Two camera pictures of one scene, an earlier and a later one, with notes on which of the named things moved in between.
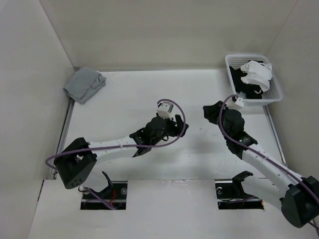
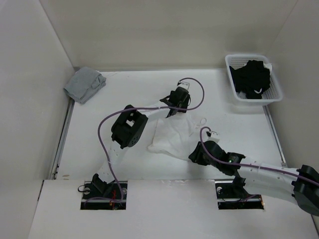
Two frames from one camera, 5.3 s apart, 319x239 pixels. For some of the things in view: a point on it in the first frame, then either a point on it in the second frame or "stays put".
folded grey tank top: [84, 84] stays put
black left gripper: [175, 131] to [185, 102]
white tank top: [258, 73] to [175, 135]
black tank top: [251, 91] stays put
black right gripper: [211, 111] to [196, 156]
